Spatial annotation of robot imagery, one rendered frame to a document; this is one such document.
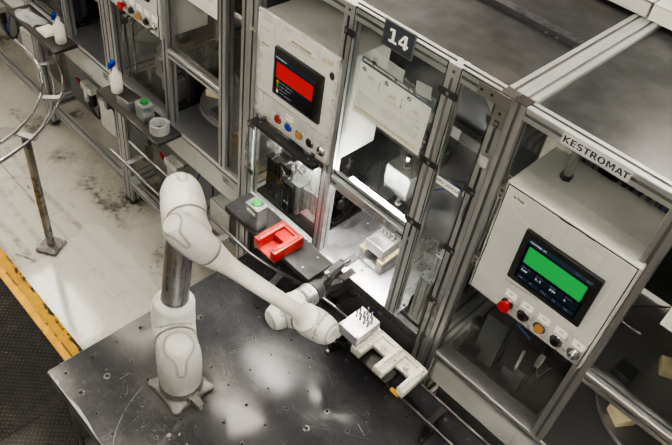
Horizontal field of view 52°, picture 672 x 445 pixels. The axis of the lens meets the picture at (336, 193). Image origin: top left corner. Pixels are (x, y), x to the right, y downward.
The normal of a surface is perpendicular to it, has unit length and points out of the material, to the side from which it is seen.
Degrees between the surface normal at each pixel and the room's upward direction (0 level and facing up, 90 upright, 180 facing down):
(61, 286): 0
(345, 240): 0
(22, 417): 0
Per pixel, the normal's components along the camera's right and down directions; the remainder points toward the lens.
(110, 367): 0.11, -0.73
